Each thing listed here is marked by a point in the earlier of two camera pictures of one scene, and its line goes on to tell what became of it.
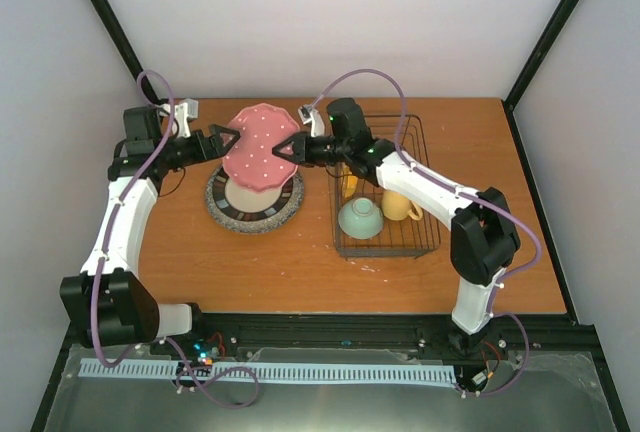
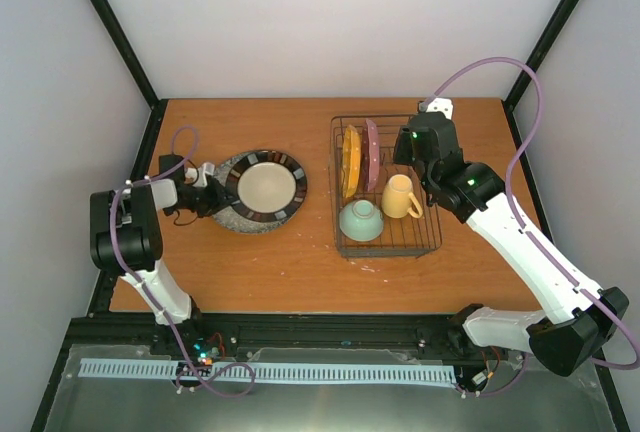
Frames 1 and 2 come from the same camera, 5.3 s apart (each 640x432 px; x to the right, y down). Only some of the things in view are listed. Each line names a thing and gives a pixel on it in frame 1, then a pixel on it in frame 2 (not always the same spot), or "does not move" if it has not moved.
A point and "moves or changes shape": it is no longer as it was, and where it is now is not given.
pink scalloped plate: (251, 162) moves or changes shape
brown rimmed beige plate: (243, 203) moves or changes shape
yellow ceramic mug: (398, 207) does not move
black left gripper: (218, 151) to (218, 201)
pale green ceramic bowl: (360, 218) does not move
